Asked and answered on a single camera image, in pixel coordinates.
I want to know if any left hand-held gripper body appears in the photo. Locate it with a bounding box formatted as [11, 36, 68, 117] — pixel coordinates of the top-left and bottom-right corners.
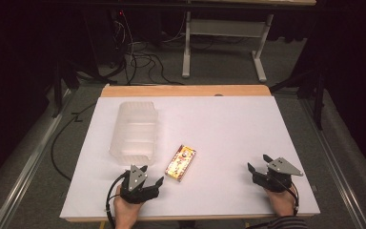
[119, 164, 161, 205]

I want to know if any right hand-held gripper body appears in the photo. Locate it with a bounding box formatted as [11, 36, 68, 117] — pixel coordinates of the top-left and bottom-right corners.
[253, 156, 304, 194]

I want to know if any person's left hand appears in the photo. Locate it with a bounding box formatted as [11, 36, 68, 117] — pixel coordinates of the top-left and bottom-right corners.
[112, 184, 146, 229]

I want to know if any person's right hand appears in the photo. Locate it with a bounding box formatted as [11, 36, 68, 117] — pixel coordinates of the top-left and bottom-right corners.
[264, 184, 298, 218]

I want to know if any yellow patterned snack box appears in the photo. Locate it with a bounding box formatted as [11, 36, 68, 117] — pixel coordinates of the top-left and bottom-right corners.
[164, 144, 197, 183]

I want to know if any translucent plastic container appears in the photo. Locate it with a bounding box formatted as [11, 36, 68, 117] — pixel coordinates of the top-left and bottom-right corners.
[108, 100, 160, 167]

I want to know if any white table cover sheet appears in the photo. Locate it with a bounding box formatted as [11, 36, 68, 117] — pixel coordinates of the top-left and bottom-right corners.
[59, 95, 321, 219]

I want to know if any black tripod stand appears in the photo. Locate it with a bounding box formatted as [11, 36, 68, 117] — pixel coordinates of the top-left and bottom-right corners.
[269, 61, 328, 132]

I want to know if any wooden table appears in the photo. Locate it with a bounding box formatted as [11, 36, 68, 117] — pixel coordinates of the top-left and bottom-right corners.
[64, 83, 315, 223]

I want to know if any dark computer case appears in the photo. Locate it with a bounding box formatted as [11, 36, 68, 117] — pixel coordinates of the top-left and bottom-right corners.
[85, 8, 165, 70]

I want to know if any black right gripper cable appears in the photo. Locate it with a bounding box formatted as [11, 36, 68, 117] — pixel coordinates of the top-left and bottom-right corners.
[274, 177, 300, 218]

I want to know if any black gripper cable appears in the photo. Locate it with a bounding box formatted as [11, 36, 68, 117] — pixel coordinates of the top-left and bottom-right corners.
[274, 177, 300, 218]
[105, 170, 132, 229]

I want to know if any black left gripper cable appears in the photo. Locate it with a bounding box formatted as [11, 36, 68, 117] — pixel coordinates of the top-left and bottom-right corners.
[105, 170, 132, 229]

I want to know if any metal floor rail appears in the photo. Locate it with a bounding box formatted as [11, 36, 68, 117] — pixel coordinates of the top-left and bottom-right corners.
[299, 97, 365, 229]
[0, 88, 74, 229]

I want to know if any black floor cable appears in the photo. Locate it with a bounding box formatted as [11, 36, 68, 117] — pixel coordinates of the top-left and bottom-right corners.
[50, 101, 98, 182]

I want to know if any tangle of floor cables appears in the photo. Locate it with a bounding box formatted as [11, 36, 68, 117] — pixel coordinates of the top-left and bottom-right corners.
[112, 12, 189, 86]

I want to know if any white metal desk frame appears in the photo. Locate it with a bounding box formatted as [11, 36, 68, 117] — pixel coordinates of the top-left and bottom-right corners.
[181, 0, 317, 84]

